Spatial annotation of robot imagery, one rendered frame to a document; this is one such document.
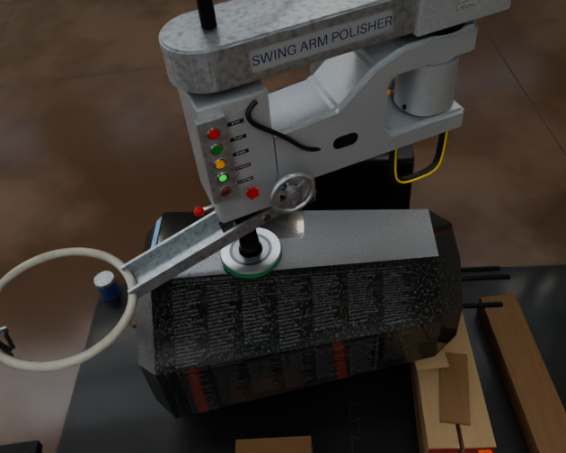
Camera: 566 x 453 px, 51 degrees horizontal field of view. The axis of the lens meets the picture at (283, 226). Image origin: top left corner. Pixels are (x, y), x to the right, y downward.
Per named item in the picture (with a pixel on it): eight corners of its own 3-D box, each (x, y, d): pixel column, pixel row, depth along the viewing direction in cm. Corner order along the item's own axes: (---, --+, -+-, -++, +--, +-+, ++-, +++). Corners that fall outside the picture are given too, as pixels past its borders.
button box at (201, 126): (237, 190, 174) (222, 111, 153) (240, 196, 172) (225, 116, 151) (211, 199, 172) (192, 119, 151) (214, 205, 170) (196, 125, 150)
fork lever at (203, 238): (297, 164, 204) (293, 155, 200) (322, 199, 191) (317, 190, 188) (125, 266, 204) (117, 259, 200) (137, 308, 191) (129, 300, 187)
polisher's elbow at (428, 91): (383, 93, 198) (384, 40, 184) (433, 78, 202) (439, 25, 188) (411, 125, 186) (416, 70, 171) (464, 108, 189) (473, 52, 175)
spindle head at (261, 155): (300, 155, 203) (291, 35, 171) (329, 193, 189) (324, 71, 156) (201, 188, 196) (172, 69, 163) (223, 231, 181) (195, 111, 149)
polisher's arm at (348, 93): (427, 121, 216) (442, -9, 181) (464, 157, 201) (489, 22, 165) (239, 186, 200) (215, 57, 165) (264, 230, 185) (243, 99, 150)
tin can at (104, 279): (105, 305, 302) (97, 289, 293) (98, 292, 308) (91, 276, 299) (123, 295, 305) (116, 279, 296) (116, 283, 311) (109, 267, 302)
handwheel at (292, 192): (305, 186, 188) (302, 149, 177) (318, 206, 182) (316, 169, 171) (260, 201, 185) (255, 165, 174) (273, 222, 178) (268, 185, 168)
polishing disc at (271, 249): (224, 279, 201) (224, 278, 200) (218, 235, 216) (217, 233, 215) (286, 268, 203) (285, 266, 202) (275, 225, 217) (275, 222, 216)
